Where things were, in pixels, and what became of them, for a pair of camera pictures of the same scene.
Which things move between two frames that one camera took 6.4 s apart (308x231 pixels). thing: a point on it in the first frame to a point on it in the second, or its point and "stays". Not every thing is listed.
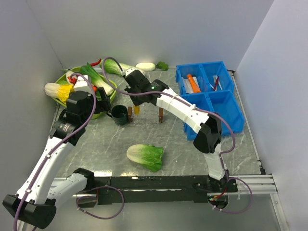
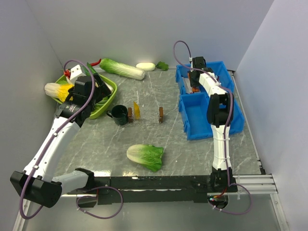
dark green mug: (119, 114) stays
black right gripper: (136, 102) to (193, 84)
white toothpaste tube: (187, 86) stays
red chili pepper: (96, 63) stays
